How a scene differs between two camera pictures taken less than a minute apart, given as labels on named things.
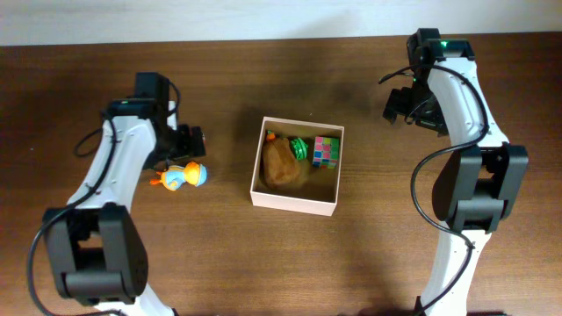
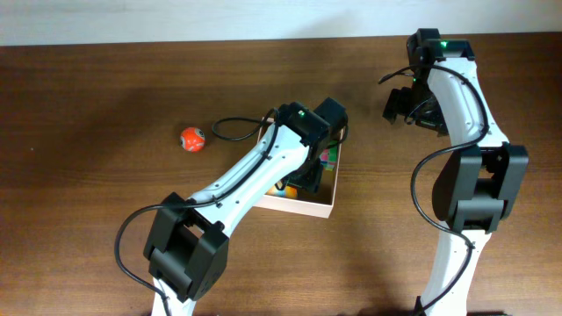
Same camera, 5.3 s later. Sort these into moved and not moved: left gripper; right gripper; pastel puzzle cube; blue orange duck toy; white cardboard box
Moved: left gripper; blue orange duck toy
Not moved: right gripper; pastel puzzle cube; white cardboard box
